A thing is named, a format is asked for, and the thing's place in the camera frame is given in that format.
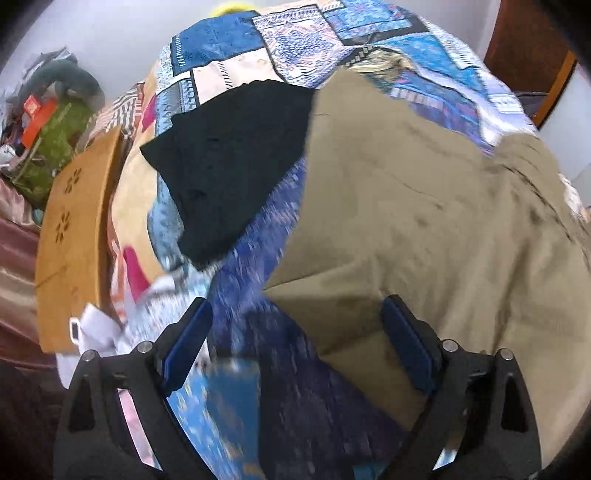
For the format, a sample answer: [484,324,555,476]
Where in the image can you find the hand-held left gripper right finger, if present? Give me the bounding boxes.
[379,295,542,480]

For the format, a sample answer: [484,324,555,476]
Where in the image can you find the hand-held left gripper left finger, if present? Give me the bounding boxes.
[53,298,218,480]

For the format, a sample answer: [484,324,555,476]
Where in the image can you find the khaki pants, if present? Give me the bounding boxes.
[262,68,591,469]

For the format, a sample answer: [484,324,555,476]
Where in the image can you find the wooden lap desk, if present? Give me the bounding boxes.
[34,126,129,354]

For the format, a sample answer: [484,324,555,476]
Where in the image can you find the black garment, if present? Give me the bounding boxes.
[139,79,320,271]

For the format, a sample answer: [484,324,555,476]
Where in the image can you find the brown striped curtain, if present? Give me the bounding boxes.
[0,182,63,370]

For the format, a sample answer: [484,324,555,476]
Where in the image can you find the green storage bag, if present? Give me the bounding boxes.
[11,98,95,209]

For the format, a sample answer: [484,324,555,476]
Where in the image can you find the orange box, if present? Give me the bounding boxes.
[21,95,60,149]

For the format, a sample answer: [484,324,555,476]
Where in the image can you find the grey bag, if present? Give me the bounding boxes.
[513,90,552,126]

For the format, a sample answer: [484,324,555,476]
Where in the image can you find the white sliding wardrobe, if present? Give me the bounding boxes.
[531,51,591,153]

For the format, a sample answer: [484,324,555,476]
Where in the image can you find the grey neck pillow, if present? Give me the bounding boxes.
[19,61,106,101]

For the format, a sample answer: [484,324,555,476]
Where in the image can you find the blue patchwork blanket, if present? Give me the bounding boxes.
[88,0,589,480]

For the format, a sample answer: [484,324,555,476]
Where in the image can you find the pile of grey clothes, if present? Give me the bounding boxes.
[0,46,79,116]

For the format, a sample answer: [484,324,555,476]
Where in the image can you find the brown wooden door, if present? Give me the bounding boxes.
[482,0,571,100]

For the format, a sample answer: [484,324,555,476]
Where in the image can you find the yellow foam bed guard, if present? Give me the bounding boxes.
[211,0,257,16]

